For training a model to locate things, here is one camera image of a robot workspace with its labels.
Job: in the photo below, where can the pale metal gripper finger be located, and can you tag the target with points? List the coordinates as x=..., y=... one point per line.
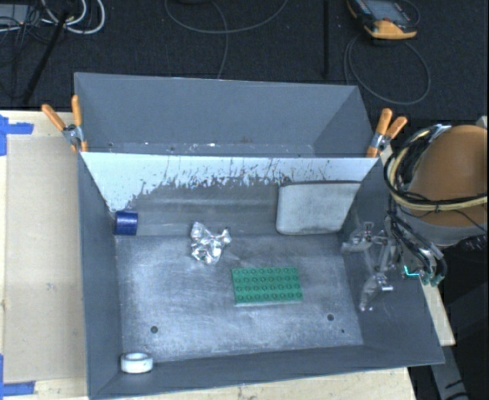
x=365, y=238
x=375, y=288

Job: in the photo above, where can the pale brown flat board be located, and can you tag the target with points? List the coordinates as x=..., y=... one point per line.
x=40, y=244

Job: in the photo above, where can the crumpled clear plastic wrap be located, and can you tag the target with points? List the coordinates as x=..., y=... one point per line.
x=208, y=243

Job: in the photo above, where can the blue tape roll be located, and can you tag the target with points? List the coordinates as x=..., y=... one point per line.
x=126, y=222

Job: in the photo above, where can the grey metal bin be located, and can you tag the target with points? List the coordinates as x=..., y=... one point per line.
x=227, y=323

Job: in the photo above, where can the dark green flat block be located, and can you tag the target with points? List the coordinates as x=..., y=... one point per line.
x=267, y=286

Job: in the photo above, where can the white flat pouch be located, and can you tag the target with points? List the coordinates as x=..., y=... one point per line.
x=315, y=208

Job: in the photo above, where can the white tape roll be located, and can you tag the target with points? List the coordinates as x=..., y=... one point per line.
x=136, y=363

